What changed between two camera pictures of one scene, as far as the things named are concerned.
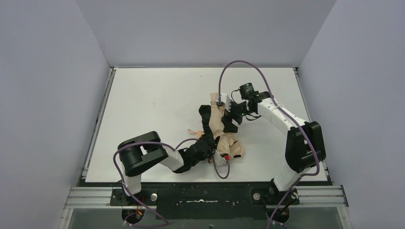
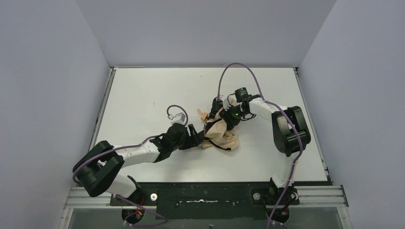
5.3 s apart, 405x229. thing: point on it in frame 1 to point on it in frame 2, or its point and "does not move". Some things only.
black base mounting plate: [214, 201] does not move
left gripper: [205, 128] to [188, 138]
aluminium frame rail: [321, 196] does not move
